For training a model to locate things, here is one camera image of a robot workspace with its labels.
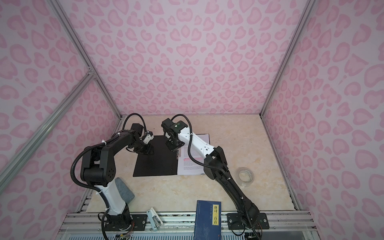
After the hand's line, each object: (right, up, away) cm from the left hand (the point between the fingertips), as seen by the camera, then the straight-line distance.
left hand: (150, 150), depth 96 cm
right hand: (+16, +3, -4) cm, 17 cm away
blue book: (+36, -31, -23) cm, 52 cm away
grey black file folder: (+10, -7, -4) cm, 12 cm away
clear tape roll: (+58, -14, -8) cm, 60 cm away
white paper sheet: (+24, -9, -3) cm, 26 cm away
